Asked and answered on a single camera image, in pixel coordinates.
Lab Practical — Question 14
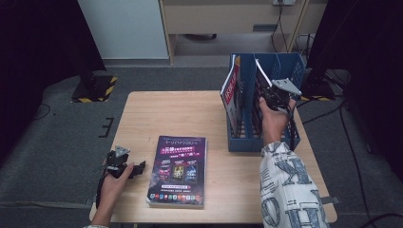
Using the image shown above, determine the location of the black cable loop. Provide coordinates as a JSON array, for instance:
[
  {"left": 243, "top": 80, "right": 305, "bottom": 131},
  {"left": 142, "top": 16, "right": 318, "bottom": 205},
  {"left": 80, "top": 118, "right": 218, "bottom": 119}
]
[{"left": 294, "top": 32, "right": 316, "bottom": 56}]

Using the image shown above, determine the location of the black socket cable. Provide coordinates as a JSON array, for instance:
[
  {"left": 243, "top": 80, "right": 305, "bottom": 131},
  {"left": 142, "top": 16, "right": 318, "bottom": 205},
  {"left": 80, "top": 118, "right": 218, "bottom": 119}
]
[{"left": 270, "top": 4, "right": 289, "bottom": 53}]

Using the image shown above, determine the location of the black yellow striped stand base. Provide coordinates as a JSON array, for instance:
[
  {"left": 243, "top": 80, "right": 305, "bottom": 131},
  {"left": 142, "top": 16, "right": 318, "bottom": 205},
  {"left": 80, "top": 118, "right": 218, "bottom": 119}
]
[
  {"left": 298, "top": 67, "right": 336, "bottom": 103},
  {"left": 70, "top": 74, "right": 118, "bottom": 104}
]

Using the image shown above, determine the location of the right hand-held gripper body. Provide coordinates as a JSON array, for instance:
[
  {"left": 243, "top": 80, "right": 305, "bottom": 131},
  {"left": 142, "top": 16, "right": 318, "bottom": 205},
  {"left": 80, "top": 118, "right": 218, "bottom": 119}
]
[{"left": 265, "top": 78, "right": 303, "bottom": 110}]

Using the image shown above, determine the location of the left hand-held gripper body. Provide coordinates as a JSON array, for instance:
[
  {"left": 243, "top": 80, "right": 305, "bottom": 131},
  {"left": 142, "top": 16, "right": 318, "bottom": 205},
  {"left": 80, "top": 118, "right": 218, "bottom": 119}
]
[{"left": 104, "top": 144, "right": 134, "bottom": 180}]

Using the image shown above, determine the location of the person's right hand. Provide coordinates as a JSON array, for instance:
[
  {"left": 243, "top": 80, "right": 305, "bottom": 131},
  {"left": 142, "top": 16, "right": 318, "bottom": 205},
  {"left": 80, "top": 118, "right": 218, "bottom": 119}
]
[{"left": 258, "top": 96, "right": 297, "bottom": 147}]

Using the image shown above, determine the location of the long black floor cable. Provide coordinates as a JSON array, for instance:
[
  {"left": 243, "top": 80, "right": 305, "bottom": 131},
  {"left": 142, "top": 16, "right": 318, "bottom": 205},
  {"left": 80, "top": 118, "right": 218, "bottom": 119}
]
[{"left": 339, "top": 104, "right": 374, "bottom": 228}]

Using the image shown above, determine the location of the white magazine with grey spine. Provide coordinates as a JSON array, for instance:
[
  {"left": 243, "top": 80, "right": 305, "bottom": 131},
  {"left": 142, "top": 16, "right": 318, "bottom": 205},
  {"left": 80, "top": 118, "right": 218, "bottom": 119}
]
[{"left": 145, "top": 136, "right": 209, "bottom": 210}]

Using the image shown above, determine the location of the grey drawer handle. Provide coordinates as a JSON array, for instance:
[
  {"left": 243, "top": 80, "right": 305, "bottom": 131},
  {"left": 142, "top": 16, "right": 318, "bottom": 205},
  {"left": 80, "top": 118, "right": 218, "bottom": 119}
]
[{"left": 252, "top": 24, "right": 278, "bottom": 33}]

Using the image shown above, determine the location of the red magazine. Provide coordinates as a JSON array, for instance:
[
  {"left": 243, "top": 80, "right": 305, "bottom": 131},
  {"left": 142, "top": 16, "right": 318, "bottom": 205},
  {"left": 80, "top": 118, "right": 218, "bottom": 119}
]
[{"left": 220, "top": 54, "right": 245, "bottom": 137}]

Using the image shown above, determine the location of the black floor tape mark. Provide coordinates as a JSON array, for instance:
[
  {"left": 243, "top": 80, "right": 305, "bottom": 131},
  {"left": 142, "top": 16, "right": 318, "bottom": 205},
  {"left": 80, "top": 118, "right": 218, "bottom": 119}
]
[{"left": 98, "top": 117, "right": 115, "bottom": 139}]

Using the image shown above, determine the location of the curved black floor cable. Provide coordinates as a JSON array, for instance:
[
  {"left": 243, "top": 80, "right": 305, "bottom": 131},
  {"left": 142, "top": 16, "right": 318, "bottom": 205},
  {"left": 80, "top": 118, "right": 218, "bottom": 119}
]
[{"left": 359, "top": 212, "right": 403, "bottom": 228}]

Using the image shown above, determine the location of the grey tape piece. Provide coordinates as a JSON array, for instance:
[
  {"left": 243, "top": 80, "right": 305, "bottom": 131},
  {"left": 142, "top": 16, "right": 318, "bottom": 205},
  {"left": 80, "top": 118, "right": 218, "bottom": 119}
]
[{"left": 321, "top": 196, "right": 341, "bottom": 206}]

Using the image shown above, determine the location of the person's left hand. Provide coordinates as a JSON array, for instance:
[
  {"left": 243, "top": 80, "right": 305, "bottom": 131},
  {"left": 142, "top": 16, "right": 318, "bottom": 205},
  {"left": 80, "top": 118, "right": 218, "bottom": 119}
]
[{"left": 100, "top": 162, "right": 135, "bottom": 205}]

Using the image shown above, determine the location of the light wooden cabinet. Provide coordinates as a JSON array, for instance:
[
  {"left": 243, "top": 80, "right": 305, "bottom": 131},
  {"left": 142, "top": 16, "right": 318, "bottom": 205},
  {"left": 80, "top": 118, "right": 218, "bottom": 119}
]
[{"left": 159, "top": 0, "right": 329, "bottom": 66}]

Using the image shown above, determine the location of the thin black floor cable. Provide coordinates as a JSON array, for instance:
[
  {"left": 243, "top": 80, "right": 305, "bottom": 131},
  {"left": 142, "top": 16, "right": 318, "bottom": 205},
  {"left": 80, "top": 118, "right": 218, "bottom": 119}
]
[{"left": 32, "top": 104, "right": 51, "bottom": 122}]

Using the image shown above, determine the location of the black curtain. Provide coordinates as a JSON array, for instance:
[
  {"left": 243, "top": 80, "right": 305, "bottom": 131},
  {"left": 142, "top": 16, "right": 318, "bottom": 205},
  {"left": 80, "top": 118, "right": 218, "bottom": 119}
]
[
  {"left": 305, "top": 0, "right": 403, "bottom": 172},
  {"left": 0, "top": 0, "right": 107, "bottom": 165}
]

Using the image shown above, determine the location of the blue file rack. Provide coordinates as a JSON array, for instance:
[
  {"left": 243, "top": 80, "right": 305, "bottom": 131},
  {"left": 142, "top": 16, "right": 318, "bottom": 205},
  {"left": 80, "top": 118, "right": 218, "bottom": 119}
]
[{"left": 226, "top": 51, "right": 306, "bottom": 153}]

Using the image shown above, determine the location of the white cabinet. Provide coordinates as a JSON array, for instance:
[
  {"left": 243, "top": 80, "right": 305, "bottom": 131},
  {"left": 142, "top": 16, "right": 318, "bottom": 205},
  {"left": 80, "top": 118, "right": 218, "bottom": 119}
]
[{"left": 78, "top": 0, "right": 169, "bottom": 60}]

